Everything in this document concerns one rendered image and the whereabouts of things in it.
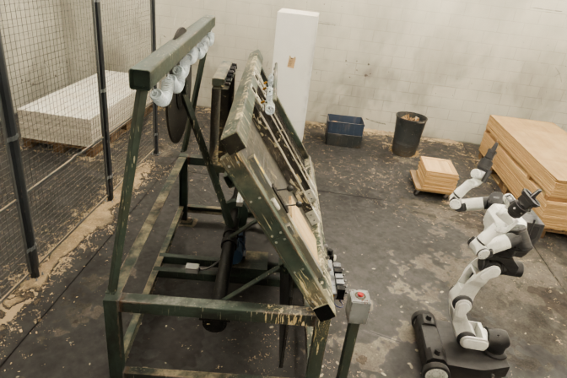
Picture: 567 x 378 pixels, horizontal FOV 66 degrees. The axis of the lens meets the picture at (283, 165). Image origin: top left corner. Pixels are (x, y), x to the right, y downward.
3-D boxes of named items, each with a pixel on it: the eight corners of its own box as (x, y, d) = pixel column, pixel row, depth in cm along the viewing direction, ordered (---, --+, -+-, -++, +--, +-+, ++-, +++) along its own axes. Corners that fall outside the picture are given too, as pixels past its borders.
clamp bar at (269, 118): (309, 204, 369) (335, 193, 364) (240, 81, 324) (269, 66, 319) (309, 198, 378) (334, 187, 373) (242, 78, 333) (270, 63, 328)
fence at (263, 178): (317, 278, 284) (323, 276, 283) (247, 159, 248) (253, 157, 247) (317, 273, 289) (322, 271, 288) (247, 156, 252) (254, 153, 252)
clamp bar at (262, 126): (311, 227, 338) (340, 214, 334) (236, 94, 293) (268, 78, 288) (310, 219, 347) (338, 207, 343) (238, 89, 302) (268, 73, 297)
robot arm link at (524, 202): (533, 206, 241) (518, 218, 248) (544, 205, 245) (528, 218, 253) (519, 188, 248) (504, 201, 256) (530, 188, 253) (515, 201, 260)
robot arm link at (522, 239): (506, 250, 277) (526, 242, 276) (514, 253, 268) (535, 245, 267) (500, 233, 276) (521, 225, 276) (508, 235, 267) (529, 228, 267)
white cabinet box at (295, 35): (300, 149, 704) (317, 16, 618) (265, 144, 708) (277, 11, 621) (303, 136, 760) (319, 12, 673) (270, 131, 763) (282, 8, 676)
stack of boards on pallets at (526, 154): (622, 250, 525) (651, 193, 492) (532, 237, 531) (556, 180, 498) (537, 165, 747) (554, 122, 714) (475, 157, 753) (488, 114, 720)
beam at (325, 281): (320, 323, 267) (337, 316, 265) (311, 310, 262) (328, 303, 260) (304, 167, 467) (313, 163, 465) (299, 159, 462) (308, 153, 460)
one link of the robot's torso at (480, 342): (477, 333, 347) (483, 321, 341) (485, 353, 329) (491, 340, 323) (451, 329, 348) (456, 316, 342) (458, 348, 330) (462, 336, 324)
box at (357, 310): (366, 326, 268) (371, 303, 261) (347, 324, 268) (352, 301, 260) (363, 311, 279) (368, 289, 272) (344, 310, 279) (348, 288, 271)
